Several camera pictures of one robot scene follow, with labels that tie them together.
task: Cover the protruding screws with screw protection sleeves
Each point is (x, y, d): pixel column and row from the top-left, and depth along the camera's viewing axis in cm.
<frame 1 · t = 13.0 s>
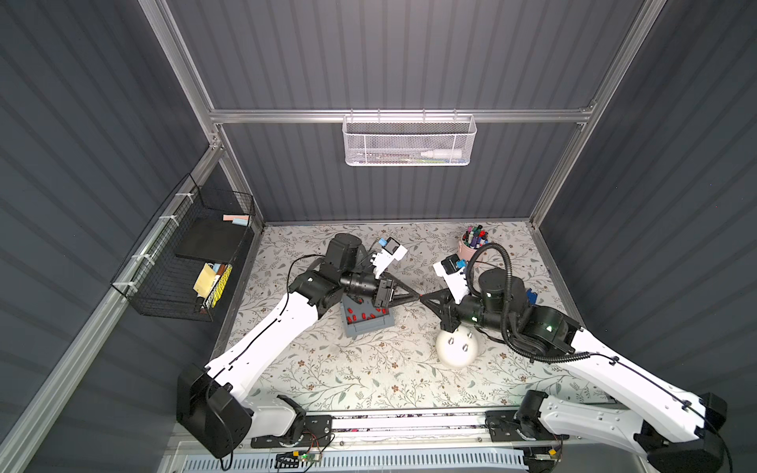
left hand: (415, 301, 63), fingers open
right hand: (424, 302, 64), fingers closed
grey plastic parts bin: (361, 315, 96), on the table
white dome with screws: (457, 349, 79), point 10 cm above the table
pink pen cup: (473, 239, 101), point 13 cm above the table

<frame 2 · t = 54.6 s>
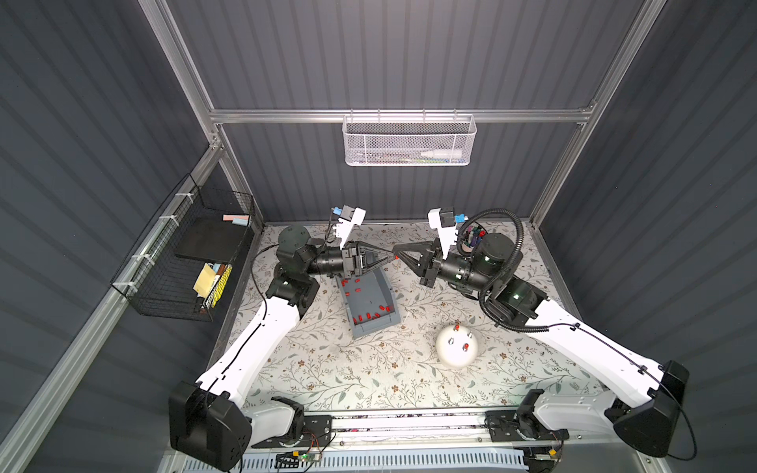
left hand: (390, 265, 58), fingers closed
right hand: (395, 257, 57), fingers closed
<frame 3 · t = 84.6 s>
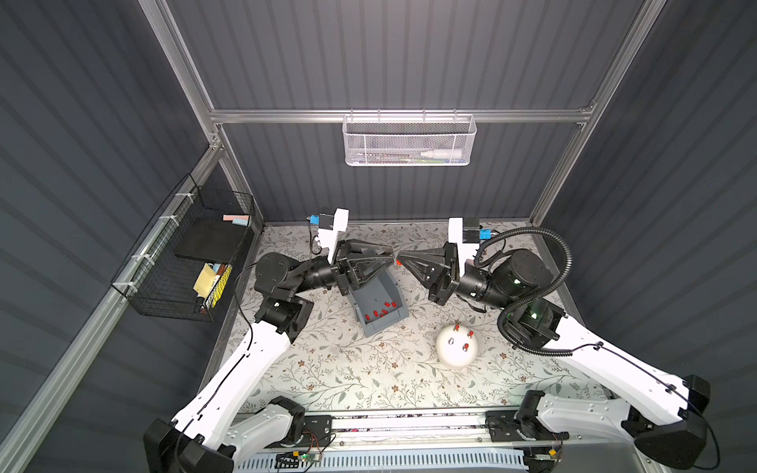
left hand: (389, 268, 50), fingers open
right hand: (404, 263, 48), fingers closed
grey plastic parts bin: (378, 304, 99), on the table
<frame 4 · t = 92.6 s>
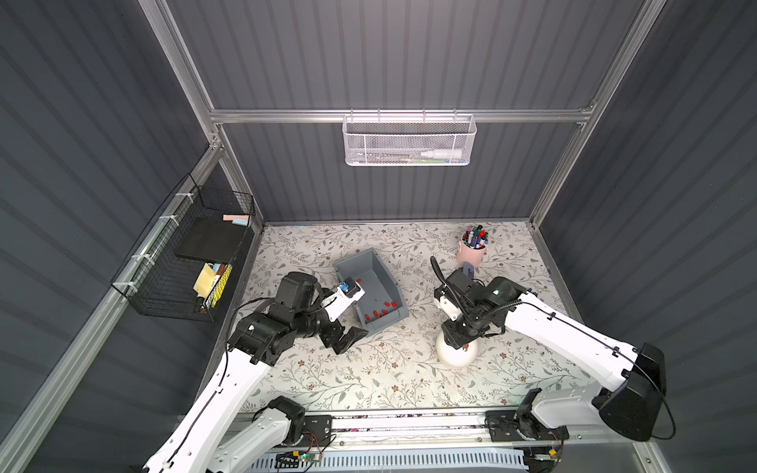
left hand: (352, 318, 68), fingers open
right hand: (453, 340, 75), fingers open
